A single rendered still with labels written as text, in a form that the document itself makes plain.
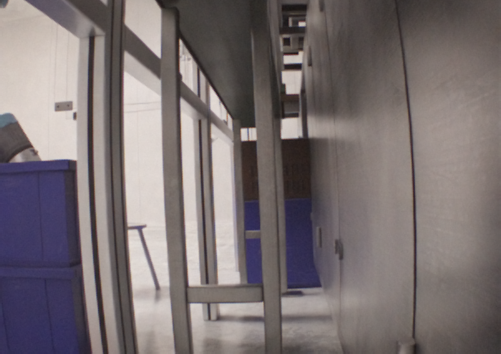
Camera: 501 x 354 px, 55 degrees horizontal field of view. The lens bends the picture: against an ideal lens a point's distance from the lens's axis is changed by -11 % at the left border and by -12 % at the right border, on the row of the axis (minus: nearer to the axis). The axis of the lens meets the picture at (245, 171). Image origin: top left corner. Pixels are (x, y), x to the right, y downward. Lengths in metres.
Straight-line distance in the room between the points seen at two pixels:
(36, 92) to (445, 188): 6.63
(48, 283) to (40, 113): 5.72
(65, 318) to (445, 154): 0.92
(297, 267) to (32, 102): 5.32
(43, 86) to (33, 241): 5.75
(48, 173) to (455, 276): 0.91
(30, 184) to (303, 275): 1.14
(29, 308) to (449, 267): 0.95
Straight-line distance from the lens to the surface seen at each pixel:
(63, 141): 6.54
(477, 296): 0.22
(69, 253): 1.06
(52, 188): 1.06
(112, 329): 0.66
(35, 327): 1.12
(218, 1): 0.81
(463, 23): 0.22
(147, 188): 6.16
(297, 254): 1.91
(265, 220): 0.74
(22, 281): 1.11
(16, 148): 1.27
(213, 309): 1.50
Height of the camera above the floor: 0.36
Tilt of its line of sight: 2 degrees up
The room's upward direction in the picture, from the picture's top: 3 degrees counter-clockwise
